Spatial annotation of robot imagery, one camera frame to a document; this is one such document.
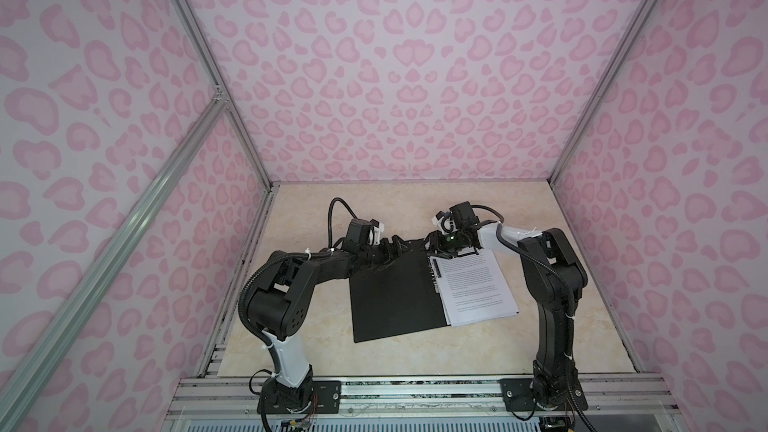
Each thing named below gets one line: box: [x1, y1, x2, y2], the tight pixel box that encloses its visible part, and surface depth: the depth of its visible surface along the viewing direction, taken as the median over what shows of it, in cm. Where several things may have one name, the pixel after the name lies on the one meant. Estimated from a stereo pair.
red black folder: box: [349, 239, 447, 344], surface depth 90 cm
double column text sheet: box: [429, 249, 520, 327], surface depth 92 cm
